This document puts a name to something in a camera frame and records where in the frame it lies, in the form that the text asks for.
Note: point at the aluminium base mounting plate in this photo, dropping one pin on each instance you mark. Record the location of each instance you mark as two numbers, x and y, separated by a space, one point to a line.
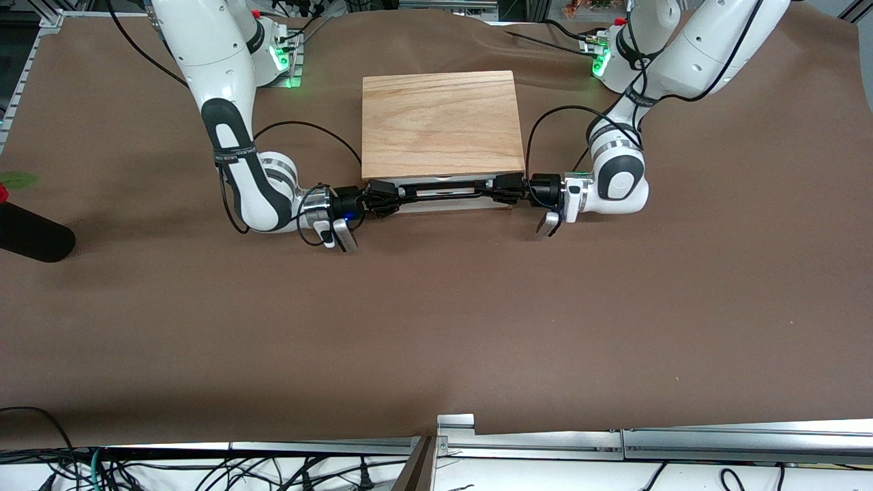
295 65

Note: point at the brown table cover sheet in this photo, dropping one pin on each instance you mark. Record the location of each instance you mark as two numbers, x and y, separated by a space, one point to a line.
436 307

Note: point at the black cylinder vase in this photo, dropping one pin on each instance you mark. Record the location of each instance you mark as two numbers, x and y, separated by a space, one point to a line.
34 239

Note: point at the red artificial flower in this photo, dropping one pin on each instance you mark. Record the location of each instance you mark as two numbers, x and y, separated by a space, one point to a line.
17 180

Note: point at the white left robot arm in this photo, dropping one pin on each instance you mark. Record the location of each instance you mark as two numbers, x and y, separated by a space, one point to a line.
702 48

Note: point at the wooden drawer cabinet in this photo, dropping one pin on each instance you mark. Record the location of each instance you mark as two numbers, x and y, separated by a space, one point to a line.
440 123

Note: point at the long aluminium frame rail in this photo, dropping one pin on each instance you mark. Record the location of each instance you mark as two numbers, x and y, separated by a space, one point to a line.
327 447

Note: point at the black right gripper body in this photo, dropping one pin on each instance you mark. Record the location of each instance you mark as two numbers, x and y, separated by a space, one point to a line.
346 202

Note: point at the aluminium rail with bracket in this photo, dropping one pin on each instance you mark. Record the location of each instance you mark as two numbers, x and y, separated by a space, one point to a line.
532 447

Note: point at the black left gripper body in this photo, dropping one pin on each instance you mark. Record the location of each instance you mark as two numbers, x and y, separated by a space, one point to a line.
543 189

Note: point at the grey diagonal frame bar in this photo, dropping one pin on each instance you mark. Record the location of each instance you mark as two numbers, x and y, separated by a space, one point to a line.
417 470

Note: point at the wide aluminium frame rail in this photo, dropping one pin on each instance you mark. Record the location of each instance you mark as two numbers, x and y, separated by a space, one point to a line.
750 443

